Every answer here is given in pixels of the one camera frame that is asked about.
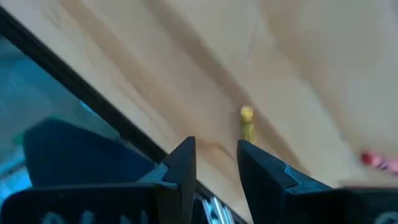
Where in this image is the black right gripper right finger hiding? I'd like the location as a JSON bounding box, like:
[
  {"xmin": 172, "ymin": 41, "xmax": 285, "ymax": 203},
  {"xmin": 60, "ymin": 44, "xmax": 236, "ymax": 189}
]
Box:
[{"xmin": 237, "ymin": 139, "xmax": 398, "ymax": 224}]

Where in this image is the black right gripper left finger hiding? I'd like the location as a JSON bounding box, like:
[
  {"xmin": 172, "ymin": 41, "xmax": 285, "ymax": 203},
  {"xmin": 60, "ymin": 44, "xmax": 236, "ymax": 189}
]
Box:
[{"xmin": 0, "ymin": 136, "xmax": 197, "ymax": 224}]

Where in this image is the red crayon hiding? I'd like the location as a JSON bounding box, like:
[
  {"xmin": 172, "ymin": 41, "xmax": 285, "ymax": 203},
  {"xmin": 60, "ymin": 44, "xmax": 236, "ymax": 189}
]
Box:
[{"xmin": 359, "ymin": 151, "xmax": 398, "ymax": 175}]

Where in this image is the yellow crayon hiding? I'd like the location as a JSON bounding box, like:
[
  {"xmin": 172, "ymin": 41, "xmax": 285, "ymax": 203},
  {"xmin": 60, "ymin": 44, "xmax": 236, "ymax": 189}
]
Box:
[{"xmin": 239, "ymin": 105, "xmax": 256, "ymax": 146}]

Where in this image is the black aluminium table frame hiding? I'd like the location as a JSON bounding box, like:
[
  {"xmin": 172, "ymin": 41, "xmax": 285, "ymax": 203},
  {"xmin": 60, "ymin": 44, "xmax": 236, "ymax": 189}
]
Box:
[{"xmin": 0, "ymin": 6, "xmax": 249, "ymax": 224}]

